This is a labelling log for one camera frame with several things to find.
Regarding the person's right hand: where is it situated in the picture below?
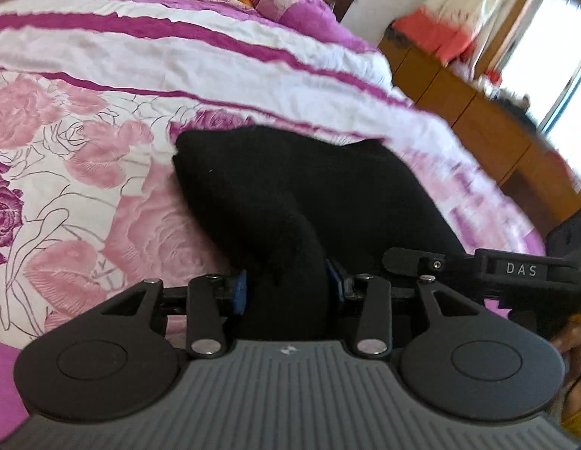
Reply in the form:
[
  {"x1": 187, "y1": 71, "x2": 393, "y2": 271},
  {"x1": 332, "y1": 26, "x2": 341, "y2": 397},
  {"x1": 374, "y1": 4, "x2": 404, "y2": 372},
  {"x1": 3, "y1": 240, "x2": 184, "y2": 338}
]
[{"x1": 551, "y1": 321, "x2": 581, "y2": 419}]

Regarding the black knit garment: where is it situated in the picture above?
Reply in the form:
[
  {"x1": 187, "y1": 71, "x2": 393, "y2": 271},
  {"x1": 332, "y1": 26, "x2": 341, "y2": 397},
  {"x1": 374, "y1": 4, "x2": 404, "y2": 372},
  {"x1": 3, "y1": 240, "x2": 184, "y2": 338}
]
[{"x1": 173, "y1": 126, "x2": 464, "y2": 341}]

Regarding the wooden low cabinet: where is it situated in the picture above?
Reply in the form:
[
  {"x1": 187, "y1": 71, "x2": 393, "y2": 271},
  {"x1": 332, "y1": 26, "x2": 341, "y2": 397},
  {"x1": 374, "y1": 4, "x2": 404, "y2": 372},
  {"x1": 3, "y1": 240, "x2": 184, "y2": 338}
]
[{"x1": 379, "y1": 33, "x2": 581, "y2": 236}]

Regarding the folded purple floral blanket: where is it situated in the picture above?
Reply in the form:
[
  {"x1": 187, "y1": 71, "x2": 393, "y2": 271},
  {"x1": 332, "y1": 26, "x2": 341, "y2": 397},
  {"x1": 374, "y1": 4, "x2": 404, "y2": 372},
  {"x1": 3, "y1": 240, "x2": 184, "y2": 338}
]
[{"x1": 250, "y1": 0, "x2": 375, "y2": 53}]

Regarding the purple floral bed quilt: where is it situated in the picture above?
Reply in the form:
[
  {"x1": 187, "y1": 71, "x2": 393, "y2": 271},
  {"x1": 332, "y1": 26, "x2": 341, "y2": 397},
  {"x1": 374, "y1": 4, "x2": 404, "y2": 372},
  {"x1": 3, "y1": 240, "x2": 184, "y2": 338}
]
[{"x1": 0, "y1": 0, "x2": 543, "y2": 439}]

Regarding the cream and red curtain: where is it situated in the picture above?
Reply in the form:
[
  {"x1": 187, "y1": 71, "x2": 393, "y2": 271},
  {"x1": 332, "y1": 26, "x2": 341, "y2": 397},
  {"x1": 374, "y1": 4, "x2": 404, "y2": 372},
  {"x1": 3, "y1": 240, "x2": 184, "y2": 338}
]
[{"x1": 391, "y1": 0, "x2": 507, "y2": 64}]

